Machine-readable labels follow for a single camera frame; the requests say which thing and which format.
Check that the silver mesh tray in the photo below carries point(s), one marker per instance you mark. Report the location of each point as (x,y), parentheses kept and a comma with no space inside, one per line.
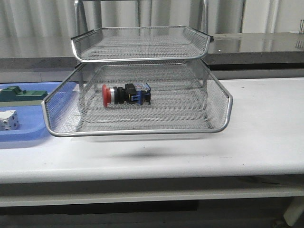
(121,44)
(185,98)

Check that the red emergency stop button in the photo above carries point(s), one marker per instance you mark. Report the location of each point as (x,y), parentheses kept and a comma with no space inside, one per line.
(131,93)

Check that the blue plastic tray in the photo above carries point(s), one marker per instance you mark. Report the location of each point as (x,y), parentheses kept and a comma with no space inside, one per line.
(30,116)

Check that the green terminal block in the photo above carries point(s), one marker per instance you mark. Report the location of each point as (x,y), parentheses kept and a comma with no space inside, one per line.
(15,96)

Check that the white electrical module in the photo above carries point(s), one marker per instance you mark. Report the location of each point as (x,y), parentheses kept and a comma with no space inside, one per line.
(9,120)

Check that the dark grey back counter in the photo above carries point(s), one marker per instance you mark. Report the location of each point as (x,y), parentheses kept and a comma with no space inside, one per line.
(226,52)

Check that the white table leg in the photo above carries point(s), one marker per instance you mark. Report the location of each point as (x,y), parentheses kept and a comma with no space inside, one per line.
(294,211)

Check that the grey metal rack frame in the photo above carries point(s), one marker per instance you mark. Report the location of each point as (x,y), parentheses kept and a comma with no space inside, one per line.
(202,23)

